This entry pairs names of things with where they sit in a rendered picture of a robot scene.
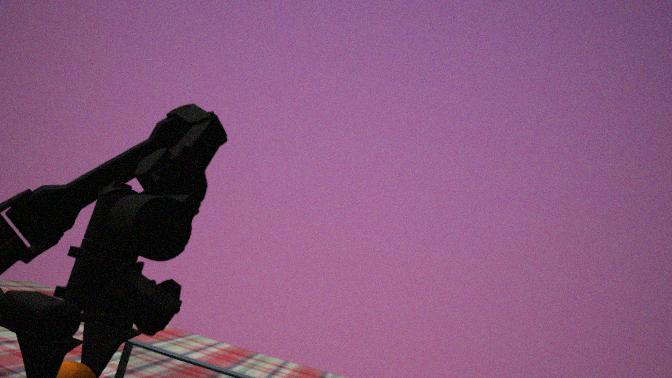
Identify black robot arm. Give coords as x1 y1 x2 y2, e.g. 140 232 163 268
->
0 104 228 337

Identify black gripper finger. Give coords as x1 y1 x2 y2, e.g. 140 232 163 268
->
9 329 83 378
81 321 142 378

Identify orange ball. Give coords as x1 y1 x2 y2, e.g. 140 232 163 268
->
56 360 97 378

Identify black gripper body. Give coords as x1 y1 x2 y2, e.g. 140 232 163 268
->
0 239 139 342

